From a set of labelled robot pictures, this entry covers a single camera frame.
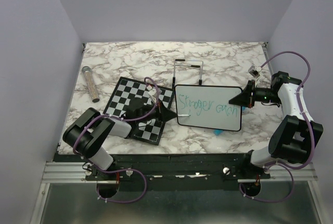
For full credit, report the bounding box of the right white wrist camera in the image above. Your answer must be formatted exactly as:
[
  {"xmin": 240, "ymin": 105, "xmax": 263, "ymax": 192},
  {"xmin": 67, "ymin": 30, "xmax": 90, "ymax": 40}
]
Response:
[{"xmin": 248, "ymin": 65, "xmax": 262, "ymax": 79}]

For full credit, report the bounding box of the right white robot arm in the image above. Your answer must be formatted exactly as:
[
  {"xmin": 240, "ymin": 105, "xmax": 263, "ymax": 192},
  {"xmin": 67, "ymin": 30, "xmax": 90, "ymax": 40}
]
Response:
[{"xmin": 229, "ymin": 71, "xmax": 323, "ymax": 178}]

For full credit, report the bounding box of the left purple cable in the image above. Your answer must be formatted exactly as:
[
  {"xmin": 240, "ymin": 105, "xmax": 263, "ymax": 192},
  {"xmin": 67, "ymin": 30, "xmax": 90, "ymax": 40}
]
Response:
[{"xmin": 72, "ymin": 76, "xmax": 148, "ymax": 204}]

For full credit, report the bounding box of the black and white chessboard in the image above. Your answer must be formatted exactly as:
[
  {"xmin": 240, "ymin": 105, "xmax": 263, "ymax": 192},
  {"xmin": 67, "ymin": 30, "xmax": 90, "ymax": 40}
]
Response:
[{"xmin": 103, "ymin": 77, "xmax": 174, "ymax": 146}]

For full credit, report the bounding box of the black framed whiteboard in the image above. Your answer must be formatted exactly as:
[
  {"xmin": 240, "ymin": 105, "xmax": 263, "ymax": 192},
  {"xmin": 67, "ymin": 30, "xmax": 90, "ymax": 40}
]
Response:
[{"xmin": 175, "ymin": 84, "xmax": 242, "ymax": 131}]

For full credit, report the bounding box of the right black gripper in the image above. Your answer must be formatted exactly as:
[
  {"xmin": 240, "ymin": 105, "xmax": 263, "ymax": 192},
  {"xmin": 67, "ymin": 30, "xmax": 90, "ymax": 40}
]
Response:
[{"xmin": 229, "ymin": 80, "xmax": 281, "ymax": 108}]

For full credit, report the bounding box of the glittery silver tube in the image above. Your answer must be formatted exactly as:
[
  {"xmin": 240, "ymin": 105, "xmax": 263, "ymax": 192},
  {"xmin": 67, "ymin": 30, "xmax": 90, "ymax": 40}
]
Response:
[{"xmin": 82, "ymin": 66, "xmax": 100, "ymax": 103}]

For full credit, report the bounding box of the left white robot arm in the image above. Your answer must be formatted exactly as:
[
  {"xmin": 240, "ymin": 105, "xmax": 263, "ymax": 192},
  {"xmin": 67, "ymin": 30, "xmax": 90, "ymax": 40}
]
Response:
[{"xmin": 62, "ymin": 97, "xmax": 177, "ymax": 180}]

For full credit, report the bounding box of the aluminium frame rail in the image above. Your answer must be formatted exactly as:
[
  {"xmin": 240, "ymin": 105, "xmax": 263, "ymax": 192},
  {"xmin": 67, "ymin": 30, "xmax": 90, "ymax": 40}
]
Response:
[{"xmin": 42, "ymin": 162, "xmax": 318, "ymax": 184}]

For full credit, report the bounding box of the wire whiteboard stand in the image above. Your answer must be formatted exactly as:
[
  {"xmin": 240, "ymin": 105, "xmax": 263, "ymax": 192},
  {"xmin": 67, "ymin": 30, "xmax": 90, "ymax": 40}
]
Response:
[{"xmin": 172, "ymin": 59, "xmax": 204, "ymax": 89}]

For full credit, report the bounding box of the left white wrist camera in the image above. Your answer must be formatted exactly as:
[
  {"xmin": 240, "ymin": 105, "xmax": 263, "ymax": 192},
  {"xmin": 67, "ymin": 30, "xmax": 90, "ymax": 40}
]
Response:
[{"xmin": 146, "ymin": 86, "xmax": 159, "ymax": 102}]

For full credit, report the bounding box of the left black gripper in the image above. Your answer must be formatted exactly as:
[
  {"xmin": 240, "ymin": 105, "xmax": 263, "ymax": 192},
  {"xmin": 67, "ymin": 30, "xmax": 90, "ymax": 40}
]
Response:
[{"xmin": 136, "ymin": 98, "xmax": 177, "ymax": 123}]

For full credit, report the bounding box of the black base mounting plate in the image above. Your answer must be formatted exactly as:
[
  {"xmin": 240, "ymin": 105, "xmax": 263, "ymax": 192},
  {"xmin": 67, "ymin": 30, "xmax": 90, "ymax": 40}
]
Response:
[{"xmin": 53, "ymin": 152, "xmax": 305, "ymax": 192}]

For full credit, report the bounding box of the blue cylindrical tube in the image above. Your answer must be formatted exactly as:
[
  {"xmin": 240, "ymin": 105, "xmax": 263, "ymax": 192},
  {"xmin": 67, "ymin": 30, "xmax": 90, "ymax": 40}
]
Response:
[{"xmin": 213, "ymin": 129, "xmax": 224, "ymax": 136}]

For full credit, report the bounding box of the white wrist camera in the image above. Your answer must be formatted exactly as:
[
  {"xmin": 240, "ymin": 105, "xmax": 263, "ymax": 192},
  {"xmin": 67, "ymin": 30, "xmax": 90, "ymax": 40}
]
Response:
[
  {"xmin": 248, "ymin": 65, "xmax": 262, "ymax": 79},
  {"xmin": 146, "ymin": 86, "xmax": 159, "ymax": 102}
]

